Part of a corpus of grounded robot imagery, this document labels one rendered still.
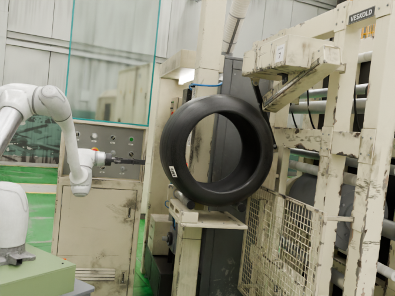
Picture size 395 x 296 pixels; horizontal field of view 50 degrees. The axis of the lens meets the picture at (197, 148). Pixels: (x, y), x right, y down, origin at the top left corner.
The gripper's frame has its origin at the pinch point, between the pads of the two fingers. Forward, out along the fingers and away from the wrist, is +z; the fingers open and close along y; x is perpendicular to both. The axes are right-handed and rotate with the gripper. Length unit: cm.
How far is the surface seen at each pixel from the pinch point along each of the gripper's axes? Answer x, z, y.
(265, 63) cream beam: -61, 55, -45
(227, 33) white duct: -93, 58, 41
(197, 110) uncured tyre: -33, 21, -46
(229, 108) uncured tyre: -36, 38, -46
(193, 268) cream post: 62, 38, -6
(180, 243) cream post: 47, 29, -6
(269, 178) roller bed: 3, 79, -13
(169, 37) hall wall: -259, 157, 912
